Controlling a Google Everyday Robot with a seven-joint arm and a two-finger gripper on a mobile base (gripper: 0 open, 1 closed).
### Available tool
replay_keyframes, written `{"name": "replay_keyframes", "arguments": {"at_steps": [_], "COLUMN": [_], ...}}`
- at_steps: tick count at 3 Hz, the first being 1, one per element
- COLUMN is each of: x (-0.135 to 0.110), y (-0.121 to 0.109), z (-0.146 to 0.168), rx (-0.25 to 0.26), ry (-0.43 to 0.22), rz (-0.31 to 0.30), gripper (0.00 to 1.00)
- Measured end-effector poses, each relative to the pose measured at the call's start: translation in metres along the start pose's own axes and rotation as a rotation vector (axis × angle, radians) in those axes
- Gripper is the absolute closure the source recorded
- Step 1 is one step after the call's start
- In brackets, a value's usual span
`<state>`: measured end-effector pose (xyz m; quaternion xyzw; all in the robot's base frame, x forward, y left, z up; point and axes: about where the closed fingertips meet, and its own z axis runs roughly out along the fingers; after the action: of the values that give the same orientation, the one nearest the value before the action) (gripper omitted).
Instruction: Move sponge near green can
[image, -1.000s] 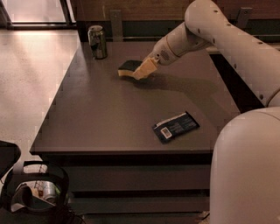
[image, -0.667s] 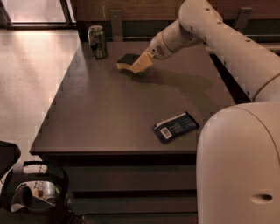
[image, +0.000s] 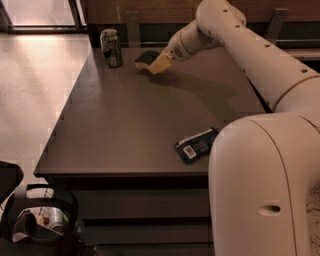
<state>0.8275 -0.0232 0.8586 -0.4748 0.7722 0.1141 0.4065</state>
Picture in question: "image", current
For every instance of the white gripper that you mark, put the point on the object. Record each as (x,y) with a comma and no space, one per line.
(175,49)

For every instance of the green and yellow sponge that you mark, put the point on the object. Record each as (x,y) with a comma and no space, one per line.
(145,60)

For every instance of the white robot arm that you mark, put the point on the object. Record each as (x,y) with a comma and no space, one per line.
(264,170)

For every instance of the green metal can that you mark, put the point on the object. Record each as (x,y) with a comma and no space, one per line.
(111,48)

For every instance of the silver can in bin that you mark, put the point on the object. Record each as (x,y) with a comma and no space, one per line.
(54,219)

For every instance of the dark blue snack packet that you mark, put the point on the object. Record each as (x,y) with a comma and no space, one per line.
(192,148)

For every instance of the grey drawer cabinet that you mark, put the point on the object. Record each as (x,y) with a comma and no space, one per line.
(113,148)

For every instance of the black chair edge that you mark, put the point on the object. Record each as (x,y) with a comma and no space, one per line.
(11,176)

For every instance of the black trash bin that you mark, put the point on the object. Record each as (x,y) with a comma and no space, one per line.
(23,220)

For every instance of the left metal bracket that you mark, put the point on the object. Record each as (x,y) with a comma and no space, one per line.
(133,28)

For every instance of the metal bracket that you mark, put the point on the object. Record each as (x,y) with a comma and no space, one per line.
(133,28)
(275,24)

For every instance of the right metal bracket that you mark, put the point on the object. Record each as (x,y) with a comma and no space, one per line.
(275,24)

